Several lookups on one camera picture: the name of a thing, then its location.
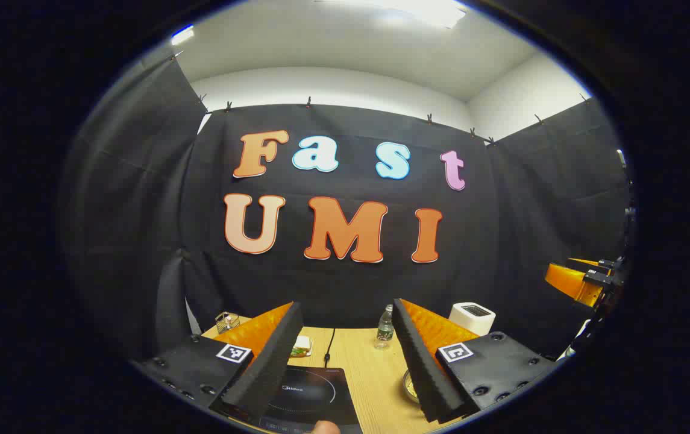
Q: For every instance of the white toaster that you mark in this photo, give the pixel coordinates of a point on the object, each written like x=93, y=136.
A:
x=471, y=316

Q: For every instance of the sandwich with lettuce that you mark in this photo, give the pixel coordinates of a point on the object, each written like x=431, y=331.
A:
x=301, y=346

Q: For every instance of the ceiling light panel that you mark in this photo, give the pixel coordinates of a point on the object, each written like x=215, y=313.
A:
x=429, y=11

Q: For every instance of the black backdrop cloth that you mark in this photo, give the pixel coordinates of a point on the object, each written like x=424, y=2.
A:
x=344, y=277

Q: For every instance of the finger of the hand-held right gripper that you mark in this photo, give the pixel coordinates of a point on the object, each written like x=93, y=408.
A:
x=595, y=263
x=573, y=283

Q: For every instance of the small ceiling light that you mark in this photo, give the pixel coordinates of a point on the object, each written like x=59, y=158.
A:
x=182, y=35

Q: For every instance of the row of small backdrop clips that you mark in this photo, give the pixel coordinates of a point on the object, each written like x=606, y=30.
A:
x=308, y=102

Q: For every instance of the clear plastic water bottle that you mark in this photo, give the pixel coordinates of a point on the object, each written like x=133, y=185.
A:
x=384, y=330

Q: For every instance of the black induction cooktop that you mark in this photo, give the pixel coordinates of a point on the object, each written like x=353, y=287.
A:
x=314, y=395

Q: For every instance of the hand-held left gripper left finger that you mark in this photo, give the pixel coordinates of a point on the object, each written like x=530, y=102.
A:
x=269, y=361

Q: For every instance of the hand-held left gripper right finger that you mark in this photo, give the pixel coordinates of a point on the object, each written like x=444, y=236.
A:
x=426, y=367

